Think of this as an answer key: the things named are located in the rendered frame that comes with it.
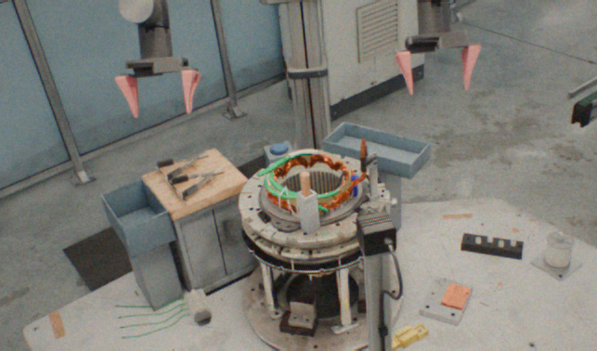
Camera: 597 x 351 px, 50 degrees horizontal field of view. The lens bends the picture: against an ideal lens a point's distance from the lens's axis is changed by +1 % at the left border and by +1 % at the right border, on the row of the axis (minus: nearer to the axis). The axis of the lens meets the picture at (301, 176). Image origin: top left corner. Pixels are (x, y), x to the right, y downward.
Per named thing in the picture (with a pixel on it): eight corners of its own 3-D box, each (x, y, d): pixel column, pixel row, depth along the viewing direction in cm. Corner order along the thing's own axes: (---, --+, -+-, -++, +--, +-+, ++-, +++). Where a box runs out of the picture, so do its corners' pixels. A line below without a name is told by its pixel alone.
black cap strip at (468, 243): (521, 260, 162) (522, 253, 160) (460, 250, 167) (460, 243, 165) (523, 247, 165) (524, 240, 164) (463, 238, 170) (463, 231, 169)
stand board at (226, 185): (173, 221, 145) (171, 213, 144) (143, 183, 159) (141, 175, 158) (251, 188, 153) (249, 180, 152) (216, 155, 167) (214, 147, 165)
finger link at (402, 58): (442, 91, 111) (438, 36, 110) (400, 95, 112) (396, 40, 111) (435, 93, 118) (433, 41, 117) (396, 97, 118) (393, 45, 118)
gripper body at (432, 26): (469, 41, 110) (466, -3, 110) (408, 46, 111) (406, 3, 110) (460, 45, 117) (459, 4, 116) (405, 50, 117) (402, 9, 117)
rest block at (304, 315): (293, 311, 149) (292, 295, 146) (317, 315, 147) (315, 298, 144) (288, 325, 146) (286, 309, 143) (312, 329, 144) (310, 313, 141)
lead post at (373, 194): (381, 199, 136) (379, 152, 129) (369, 202, 135) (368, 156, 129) (376, 194, 137) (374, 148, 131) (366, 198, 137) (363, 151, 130)
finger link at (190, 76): (197, 111, 114) (191, 58, 113) (157, 115, 114) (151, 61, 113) (204, 112, 120) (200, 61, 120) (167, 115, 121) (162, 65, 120)
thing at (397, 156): (428, 231, 174) (431, 142, 158) (410, 255, 167) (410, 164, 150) (349, 206, 186) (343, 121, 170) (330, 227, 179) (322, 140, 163)
